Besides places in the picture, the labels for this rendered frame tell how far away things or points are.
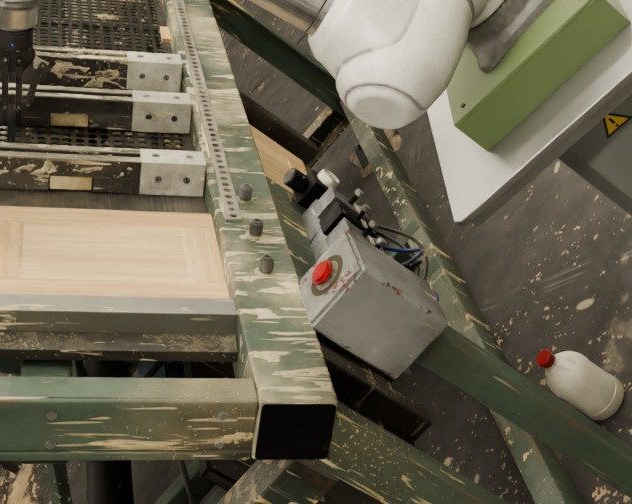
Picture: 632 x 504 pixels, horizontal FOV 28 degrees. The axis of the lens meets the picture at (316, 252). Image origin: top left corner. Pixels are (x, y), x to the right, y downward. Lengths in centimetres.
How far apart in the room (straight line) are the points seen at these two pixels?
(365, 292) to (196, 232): 62
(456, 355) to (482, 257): 137
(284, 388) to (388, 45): 52
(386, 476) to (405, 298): 33
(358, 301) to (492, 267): 146
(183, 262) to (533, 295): 108
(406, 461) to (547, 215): 131
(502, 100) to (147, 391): 70
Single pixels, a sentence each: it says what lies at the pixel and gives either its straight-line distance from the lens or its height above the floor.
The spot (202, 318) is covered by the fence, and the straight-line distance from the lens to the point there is 204.
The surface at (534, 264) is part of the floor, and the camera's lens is 308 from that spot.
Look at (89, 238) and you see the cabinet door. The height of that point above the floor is 108.
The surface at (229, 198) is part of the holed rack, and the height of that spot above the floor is 88.
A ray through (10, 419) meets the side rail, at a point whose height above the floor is 118.
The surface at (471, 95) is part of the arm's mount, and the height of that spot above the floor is 83.
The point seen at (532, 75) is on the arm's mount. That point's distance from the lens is 195.
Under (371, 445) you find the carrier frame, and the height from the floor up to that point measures 71.
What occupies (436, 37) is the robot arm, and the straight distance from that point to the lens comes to 182.
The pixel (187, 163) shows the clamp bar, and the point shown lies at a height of 95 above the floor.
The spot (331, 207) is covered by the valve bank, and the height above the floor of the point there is 75.
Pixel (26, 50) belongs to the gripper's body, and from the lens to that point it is 247.
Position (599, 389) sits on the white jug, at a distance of 261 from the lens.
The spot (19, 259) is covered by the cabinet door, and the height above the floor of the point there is 118.
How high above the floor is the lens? 176
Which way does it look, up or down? 26 degrees down
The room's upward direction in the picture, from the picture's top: 57 degrees counter-clockwise
